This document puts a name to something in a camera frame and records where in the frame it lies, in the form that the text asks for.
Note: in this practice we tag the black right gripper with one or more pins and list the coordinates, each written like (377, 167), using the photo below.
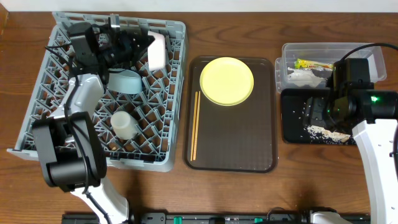
(314, 108)

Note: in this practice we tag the wooden chopstick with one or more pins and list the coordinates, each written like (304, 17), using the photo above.
(196, 126)
(193, 126)

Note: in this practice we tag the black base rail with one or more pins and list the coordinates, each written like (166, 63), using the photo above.
(275, 215)

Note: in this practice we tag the light blue saucer bowl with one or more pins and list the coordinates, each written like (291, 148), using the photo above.
(125, 81)

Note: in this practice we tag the rice and peanut waste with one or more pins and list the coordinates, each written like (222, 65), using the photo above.
(326, 134)

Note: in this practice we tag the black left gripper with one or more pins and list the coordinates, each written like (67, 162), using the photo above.
(132, 43)

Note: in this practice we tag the pink white bowl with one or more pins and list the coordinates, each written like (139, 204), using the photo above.
(156, 52)

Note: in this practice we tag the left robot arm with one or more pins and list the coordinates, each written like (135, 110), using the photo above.
(70, 153)

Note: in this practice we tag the green snack wrapper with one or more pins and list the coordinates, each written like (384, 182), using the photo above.
(309, 64)

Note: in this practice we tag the grey plastic dish rack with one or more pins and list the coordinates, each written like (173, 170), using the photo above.
(156, 108)

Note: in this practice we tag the clear plastic waste bin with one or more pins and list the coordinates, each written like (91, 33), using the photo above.
(325, 52)

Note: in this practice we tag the white plastic cup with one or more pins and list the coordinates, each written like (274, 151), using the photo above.
(124, 125)

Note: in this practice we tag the white tissue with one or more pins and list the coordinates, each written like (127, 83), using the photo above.
(302, 77)

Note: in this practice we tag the black waste tray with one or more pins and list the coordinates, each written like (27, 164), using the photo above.
(292, 103)

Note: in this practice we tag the yellow round plate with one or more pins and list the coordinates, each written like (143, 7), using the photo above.
(226, 81)

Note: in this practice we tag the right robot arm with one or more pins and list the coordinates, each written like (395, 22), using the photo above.
(372, 123)

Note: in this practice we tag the dark brown serving tray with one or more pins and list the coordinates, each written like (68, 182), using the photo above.
(240, 138)

